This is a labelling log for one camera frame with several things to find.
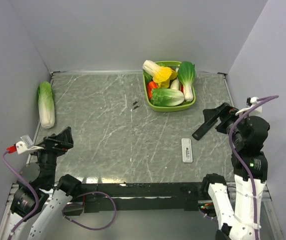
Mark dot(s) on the aluminium frame rail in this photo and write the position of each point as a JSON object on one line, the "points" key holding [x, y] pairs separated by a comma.
{"points": [[231, 189]]}

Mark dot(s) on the green lettuce head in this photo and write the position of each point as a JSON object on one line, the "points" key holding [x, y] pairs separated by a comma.
{"points": [[164, 97]]}

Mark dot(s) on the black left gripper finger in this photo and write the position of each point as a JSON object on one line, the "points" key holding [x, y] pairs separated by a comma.
{"points": [[64, 137], [63, 147]]}

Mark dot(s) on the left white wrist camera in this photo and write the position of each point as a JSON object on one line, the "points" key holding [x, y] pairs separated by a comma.
{"points": [[25, 145]]}

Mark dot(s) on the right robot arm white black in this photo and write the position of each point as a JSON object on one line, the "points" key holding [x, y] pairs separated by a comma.
{"points": [[246, 137]]}

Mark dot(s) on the red pepper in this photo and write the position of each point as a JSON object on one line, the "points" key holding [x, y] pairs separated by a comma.
{"points": [[151, 85]]}

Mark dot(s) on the yellow leaf cabbage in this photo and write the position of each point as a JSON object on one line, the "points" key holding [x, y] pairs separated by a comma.
{"points": [[161, 75]]}

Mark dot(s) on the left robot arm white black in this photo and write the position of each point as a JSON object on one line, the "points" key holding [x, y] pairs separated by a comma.
{"points": [[39, 199]]}

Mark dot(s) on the green plastic basket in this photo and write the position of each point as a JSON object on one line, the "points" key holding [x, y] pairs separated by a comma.
{"points": [[183, 106]]}

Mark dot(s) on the white radish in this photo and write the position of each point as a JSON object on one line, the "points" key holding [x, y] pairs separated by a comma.
{"points": [[175, 85]]}

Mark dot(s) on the green bok choy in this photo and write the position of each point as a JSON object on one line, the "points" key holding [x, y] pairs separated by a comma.
{"points": [[186, 76]]}

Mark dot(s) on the napa cabbage on table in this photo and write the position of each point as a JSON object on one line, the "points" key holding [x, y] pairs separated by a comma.
{"points": [[46, 105]]}

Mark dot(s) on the black base bar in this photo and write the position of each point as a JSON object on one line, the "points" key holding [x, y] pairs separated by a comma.
{"points": [[186, 196]]}

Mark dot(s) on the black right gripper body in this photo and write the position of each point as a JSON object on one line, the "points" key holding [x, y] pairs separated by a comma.
{"points": [[230, 114]]}

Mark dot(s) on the black remote control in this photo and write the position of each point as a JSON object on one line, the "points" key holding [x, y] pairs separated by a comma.
{"points": [[209, 122]]}

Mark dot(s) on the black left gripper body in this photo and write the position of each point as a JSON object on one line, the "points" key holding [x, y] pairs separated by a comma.
{"points": [[49, 153]]}

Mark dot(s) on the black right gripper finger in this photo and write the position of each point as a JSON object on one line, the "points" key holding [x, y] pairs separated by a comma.
{"points": [[212, 114], [224, 122]]}

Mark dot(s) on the white remote control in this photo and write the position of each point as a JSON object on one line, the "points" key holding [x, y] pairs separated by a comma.
{"points": [[186, 150]]}

